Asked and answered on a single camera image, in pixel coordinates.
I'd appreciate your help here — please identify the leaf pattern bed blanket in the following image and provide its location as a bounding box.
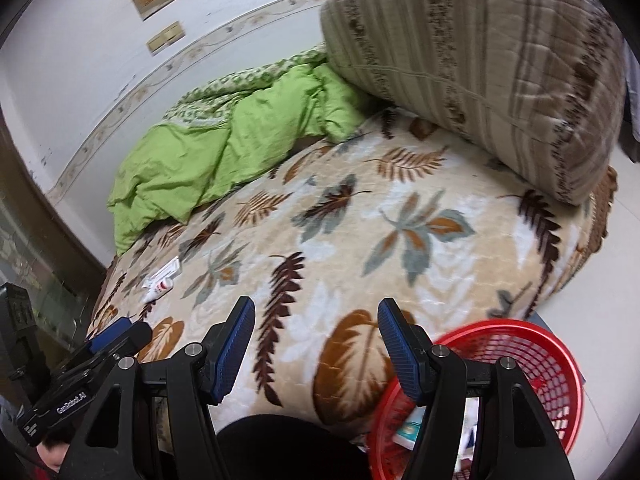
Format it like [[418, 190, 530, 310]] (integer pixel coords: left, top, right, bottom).
[[89, 110, 617, 430]]

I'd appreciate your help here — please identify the striped brown pillow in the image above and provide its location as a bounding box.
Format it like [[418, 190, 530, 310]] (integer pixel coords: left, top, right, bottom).
[[320, 0, 626, 205]]

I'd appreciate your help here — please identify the teal cartoon tissue pack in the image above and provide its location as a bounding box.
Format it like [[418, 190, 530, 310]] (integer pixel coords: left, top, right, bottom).
[[392, 406, 425, 451]]

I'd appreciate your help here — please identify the person's left hand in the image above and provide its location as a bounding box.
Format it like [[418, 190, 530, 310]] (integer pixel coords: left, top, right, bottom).
[[36, 442, 70, 472]]

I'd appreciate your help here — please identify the white medicine box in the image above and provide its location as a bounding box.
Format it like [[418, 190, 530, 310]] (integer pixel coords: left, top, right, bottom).
[[141, 256, 181, 289]]

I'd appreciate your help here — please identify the stained glass door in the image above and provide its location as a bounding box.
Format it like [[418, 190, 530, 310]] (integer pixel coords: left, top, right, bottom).
[[1, 195, 82, 350]]

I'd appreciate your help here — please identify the white plastic bottle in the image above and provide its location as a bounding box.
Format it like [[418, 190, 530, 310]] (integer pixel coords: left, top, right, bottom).
[[142, 278, 174, 304]]

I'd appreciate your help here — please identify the red plastic basket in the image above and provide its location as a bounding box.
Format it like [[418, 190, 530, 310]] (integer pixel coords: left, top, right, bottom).
[[366, 317, 585, 480]]

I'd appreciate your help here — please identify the green duvet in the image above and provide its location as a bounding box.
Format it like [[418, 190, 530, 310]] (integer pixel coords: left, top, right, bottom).
[[107, 47, 372, 255]]

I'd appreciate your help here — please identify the wall switch plate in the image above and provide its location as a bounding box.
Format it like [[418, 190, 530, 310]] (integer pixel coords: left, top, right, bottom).
[[146, 21, 186, 56]]

